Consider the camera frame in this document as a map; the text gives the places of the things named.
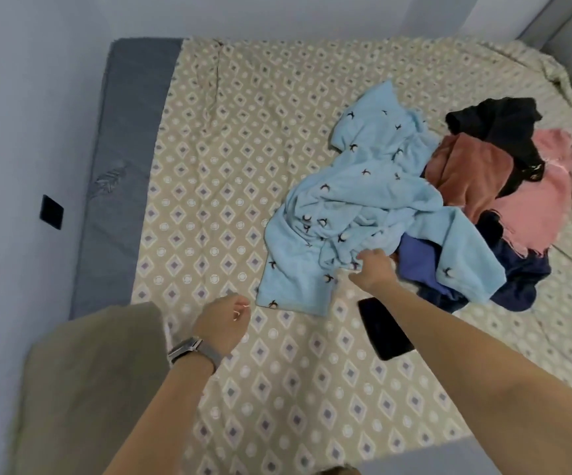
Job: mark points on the rust brown garment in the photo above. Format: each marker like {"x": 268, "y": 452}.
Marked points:
{"x": 469, "y": 173}

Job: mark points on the person's left hand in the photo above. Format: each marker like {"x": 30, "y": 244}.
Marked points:
{"x": 222, "y": 323}

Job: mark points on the purple-blue garment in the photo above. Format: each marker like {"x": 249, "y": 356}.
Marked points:
{"x": 422, "y": 264}

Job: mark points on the pink shirt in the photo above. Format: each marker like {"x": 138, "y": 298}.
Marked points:
{"x": 543, "y": 198}

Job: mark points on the person's left forearm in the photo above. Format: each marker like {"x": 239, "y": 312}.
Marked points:
{"x": 162, "y": 420}

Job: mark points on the black wall socket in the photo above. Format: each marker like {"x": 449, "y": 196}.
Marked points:
{"x": 51, "y": 210}

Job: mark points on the black garment yellow print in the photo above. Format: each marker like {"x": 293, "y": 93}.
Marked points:
{"x": 499, "y": 123}

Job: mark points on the bed with patterned beige sheet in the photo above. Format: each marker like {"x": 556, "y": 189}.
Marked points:
{"x": 226, "y": 143}

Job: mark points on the grey band wristwatch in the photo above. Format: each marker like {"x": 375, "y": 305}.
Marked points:
{"x": 193, "y": 351}

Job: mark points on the light blue fleece pajama pants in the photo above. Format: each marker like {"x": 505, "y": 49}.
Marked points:
{"x": 355, "y": 202}

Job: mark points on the olive green trousers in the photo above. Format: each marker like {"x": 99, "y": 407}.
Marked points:
{"x": 88, "y": 391}

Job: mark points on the person's right forearm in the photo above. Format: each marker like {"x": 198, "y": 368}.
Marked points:
{"x": 493, "y": 381}

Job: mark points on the navy velvet garment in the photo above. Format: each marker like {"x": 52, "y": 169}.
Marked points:
{"x": 518, "y": 282}

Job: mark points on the person's right hand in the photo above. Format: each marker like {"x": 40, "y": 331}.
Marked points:
{"x": 375, "y": 272}

